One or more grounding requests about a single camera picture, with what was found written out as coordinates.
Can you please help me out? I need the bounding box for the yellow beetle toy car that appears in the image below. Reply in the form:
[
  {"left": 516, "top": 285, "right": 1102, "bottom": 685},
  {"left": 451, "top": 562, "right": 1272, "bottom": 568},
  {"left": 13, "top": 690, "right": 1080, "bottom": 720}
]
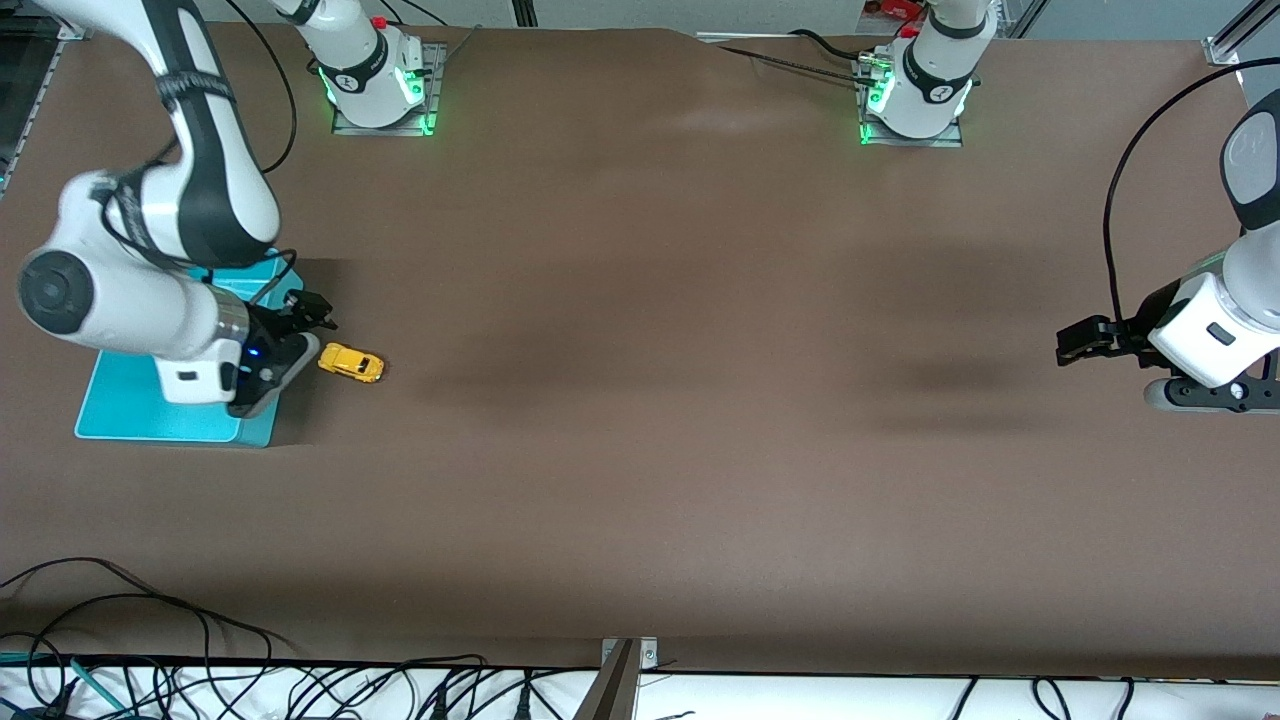
[{"left": 318, "top": 343, "right": 385, "bottom": 384}]

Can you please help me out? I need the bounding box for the teal plastic bin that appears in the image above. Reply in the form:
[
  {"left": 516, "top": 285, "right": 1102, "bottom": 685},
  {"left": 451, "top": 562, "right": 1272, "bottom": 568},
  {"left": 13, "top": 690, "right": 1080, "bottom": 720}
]
[{"left": 75, "top": 245, "right": 309, "bottom": 448}]

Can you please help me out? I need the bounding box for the dark side panel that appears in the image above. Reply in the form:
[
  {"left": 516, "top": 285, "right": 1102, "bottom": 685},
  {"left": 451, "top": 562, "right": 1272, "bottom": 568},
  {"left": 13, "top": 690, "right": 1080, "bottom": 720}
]
[{"left": 0, "top": 25, "right": 63, "bottom": 196}]

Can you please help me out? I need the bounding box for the dark metal strut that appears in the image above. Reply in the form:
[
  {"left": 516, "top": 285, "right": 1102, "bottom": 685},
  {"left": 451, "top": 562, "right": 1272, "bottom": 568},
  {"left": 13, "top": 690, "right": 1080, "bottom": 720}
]
[{"left": 576, "top": 640, "right": 641, "bottom": 720}]

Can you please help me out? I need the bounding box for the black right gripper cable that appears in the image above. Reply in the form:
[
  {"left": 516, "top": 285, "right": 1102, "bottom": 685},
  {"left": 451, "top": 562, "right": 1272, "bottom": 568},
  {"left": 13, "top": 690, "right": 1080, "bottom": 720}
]
[{"left": 190, "top": 248, "right": 303, "bottom": 303}]

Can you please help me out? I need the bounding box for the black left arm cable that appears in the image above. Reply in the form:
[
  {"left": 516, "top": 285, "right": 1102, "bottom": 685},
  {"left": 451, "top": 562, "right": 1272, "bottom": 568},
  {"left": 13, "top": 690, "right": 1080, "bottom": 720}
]
[{"left": 1103, "top": 55, "right": 1280, "bottom": 323}]

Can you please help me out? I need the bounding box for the black looping right arm cable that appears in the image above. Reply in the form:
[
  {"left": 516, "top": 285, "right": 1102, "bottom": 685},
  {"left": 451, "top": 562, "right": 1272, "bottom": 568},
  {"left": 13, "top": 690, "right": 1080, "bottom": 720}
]
[{"left": 222, "top": 0, "right": 298, "bottom": 176}]

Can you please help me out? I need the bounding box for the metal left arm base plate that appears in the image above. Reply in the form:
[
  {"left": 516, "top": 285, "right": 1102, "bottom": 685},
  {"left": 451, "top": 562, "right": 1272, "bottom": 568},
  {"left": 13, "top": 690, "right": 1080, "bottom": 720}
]
[{"left": 855, "top": 55, "right": 967, "bottom": 149}]

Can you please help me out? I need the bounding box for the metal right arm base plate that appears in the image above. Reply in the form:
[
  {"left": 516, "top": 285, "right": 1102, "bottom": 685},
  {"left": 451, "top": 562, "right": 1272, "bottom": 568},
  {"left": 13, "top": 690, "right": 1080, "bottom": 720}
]
[{"left": 332, "top": 42, "right": 447, "bottom": 138}]

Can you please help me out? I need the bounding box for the thin black looping floor cable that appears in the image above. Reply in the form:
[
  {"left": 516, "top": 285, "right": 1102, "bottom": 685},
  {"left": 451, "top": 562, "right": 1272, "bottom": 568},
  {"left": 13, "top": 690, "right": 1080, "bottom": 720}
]
[{"left": 0, "top": 557, "right": 296, "bottom": 666}]

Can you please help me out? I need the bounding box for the aluminium frame profile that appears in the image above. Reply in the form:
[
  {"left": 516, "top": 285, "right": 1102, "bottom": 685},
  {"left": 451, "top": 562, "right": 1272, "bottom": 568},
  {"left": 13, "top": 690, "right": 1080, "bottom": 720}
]
[{"left": 1205, "top": 0, "right": 1280, "bottom": 67}]

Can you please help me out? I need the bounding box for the teal floor cable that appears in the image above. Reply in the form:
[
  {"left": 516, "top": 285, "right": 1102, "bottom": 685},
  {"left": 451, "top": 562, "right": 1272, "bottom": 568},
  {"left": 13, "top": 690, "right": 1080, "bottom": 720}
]
[{"left": 0, "top": 650, "right": 133, "bottom": 713}]

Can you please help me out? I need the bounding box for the short black base cable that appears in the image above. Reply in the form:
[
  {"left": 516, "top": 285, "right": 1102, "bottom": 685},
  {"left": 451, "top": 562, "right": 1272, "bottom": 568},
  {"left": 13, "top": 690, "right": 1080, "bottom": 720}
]
[{"left": 790, "top": 28, "right": 881, "bottom": 63}]

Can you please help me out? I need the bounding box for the long black base cable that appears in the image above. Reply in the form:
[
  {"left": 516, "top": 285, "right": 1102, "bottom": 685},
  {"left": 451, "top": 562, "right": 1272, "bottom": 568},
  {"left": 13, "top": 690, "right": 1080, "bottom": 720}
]
[{"left": 715, "top": 44, "right": 871, "bottom": 89}]

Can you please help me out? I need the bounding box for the small metal table bracket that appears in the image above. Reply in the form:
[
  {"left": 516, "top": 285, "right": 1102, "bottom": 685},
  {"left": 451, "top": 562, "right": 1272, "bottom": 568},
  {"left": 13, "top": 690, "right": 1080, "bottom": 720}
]
[{"left": 600, "top": 637, "right": 660, "bottom": 673}]

